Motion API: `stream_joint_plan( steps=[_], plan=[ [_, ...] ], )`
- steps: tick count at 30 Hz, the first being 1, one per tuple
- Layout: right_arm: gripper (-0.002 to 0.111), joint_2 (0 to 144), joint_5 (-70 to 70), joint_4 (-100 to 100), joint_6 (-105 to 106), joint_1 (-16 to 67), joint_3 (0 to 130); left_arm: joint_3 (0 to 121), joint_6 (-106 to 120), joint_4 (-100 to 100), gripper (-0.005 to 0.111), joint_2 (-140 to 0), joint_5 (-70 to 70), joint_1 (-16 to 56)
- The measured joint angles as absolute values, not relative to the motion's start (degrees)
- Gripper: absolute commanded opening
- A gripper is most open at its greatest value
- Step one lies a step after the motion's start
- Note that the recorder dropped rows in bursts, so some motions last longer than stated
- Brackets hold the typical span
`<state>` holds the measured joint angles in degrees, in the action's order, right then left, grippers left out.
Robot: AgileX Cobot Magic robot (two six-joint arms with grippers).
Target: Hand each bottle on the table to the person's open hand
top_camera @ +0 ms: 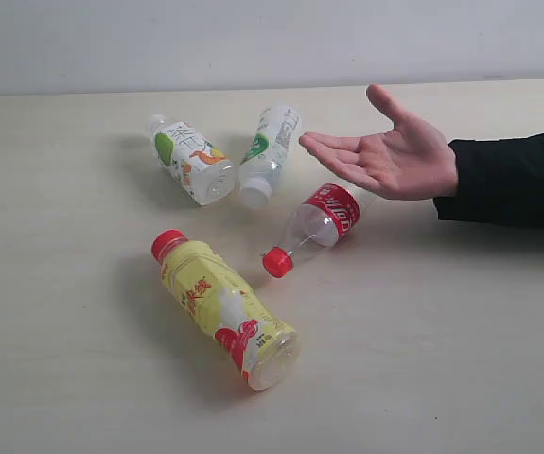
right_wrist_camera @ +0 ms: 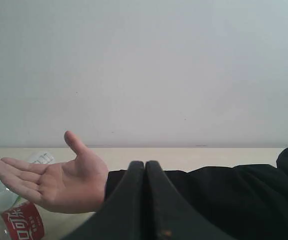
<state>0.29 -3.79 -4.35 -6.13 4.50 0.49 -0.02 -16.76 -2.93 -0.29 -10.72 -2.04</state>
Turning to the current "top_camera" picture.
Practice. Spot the clear red-label cola bottle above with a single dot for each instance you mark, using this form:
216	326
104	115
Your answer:
323	219

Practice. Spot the fruit-label tea bottle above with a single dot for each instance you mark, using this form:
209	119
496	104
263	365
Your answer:
204	172

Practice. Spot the open human hand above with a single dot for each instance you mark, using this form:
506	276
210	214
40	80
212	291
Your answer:
411	162

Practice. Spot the black sleeved forearm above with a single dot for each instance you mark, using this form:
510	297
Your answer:
500	182

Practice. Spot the green-label white-cap bottle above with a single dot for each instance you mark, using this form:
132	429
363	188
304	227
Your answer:
261	171

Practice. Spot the yellow red-capped drink bottle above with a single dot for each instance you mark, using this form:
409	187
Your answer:
225	308

